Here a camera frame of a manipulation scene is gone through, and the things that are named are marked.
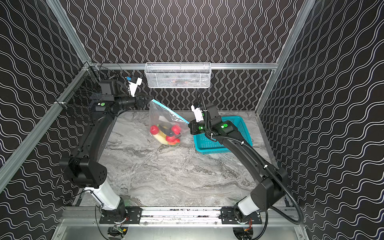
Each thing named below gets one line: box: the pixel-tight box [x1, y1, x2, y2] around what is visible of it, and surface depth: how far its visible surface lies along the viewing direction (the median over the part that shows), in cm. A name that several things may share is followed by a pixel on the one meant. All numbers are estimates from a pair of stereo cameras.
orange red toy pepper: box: [166, 136, 181, 146], surface depth 92 cm
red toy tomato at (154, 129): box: [150, 125, 159, 135], surface depth 94 cm
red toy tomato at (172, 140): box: [165, 135, 181, 145], surface depth 92 cm
